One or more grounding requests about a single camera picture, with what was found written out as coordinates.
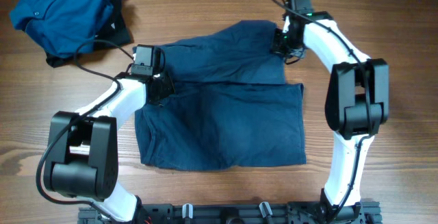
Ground left black camera cable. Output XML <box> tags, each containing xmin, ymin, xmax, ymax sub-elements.
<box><xmin>35</xmin><ymin>39</ymin><xmax>136</xmax><ymax>218</ymax></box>

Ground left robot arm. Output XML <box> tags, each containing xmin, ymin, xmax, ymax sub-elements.
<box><xmin>36</xmin><ymin>72</ymin><xmax>175</xmax><ymax>223</ymax></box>

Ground black folded garment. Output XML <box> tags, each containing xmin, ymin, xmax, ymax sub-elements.
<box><xmin>44</xmin><ymin>0</ymin><xmax>131</xmax><ymax>68</ymax></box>

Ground black camera cable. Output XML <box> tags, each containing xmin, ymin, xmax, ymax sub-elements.
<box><xmin>266</xmin><ymin>0</ymin><xmax>376</xmax><ymax>222</ymax></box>
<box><xmin>35</xmin><ymin>39</ymin><xmax>136</xmax><ymax>218</ymax></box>

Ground dark navy blue shorts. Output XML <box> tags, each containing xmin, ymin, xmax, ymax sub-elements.
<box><xmin>135</xmin><ymin>21</ymin><xmax>307</xmax><ymax>171</ymax></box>

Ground right black camera cable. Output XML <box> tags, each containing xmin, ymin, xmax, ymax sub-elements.
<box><xmin>266</xmin><ymin>0</ymin><xmax>376</xmax><ymax>222</ymax></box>

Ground folded blue button shirt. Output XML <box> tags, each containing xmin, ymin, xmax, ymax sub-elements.
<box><xmin>10</xmin><ymin>0</ymin><xmax>114</xmax><ymax>58</ymax></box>

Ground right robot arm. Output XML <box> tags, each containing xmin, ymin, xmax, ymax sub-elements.
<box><xmin>272</xmin><ymin>10</ymin><xmax>389</xmax><ymax>223</ymax></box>

